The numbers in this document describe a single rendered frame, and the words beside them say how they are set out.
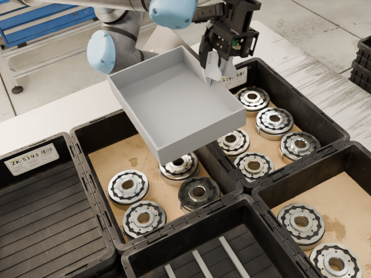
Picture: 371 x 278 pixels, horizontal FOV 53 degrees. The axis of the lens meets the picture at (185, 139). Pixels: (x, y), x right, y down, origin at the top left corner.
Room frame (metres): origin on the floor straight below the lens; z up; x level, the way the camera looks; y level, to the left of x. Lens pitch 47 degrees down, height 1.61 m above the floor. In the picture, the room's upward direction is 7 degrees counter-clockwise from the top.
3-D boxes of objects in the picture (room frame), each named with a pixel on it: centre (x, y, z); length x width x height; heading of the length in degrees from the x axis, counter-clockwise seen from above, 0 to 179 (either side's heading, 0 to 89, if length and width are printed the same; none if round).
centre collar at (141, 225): (0.46, 0.12, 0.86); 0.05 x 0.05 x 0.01
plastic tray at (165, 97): (0.62, 0.02, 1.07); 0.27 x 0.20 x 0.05; 24
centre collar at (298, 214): (0.40, -0.23, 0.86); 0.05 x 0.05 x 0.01
